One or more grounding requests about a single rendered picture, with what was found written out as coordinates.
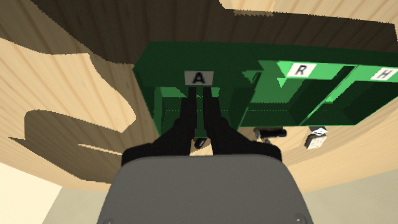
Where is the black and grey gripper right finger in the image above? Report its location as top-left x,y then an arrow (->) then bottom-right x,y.
203,87 -> 283,162

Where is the green rack of bins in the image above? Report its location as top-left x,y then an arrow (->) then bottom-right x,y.
133,41 -> 398,138

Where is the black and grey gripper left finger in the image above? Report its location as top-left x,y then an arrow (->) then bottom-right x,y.
121,87 -> 197,166

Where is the white domino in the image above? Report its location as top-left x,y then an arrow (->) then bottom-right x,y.
306,133 -> 327,149

